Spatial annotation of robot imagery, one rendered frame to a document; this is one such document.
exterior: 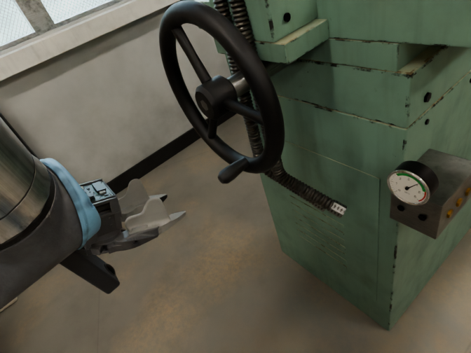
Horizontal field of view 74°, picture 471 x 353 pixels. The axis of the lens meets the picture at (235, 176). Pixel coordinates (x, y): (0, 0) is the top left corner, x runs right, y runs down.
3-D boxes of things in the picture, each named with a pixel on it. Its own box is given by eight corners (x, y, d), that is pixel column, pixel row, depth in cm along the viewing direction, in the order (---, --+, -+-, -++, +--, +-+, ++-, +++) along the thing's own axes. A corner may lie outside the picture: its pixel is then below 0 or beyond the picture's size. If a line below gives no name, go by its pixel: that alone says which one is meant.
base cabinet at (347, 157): (280, 251, 123) (229, 84, 79) (368, 169, 143) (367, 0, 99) (389, 334, 91) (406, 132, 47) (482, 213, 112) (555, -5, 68)
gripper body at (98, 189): (123, 196, 42) (18, 229, 35) (132, 247, 46) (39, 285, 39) (106, 176, 47) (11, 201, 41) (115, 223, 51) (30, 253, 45)
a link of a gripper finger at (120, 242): (159, 233, 45) (93, 248, 42) (160, 241, 45) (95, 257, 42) (153, 216, 49) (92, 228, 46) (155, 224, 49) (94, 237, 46)
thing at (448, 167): (387, 218, 57) (390, 187, 52) (424, 180, 61) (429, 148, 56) (437, 242, 51) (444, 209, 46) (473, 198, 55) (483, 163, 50)
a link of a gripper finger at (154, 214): (188, 195, 46) (121, 208, 42) (190, 228, 48) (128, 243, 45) (183, 185, 48) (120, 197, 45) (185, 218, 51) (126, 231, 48)
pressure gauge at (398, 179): (385, 202, 51) (386, 164, 46) (398, 189, 52) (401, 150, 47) (425, 220, 47) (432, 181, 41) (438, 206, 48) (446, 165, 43)
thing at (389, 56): (227, 48, 72) (221, 31, 69) (290, 14, 79) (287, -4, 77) (397, 72, 44) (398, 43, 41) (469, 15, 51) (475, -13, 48)
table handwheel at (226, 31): (137, 51, 59) (180, -41, 33) (219, 11, 66) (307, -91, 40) (216, 178, 67) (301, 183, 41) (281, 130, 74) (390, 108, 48)
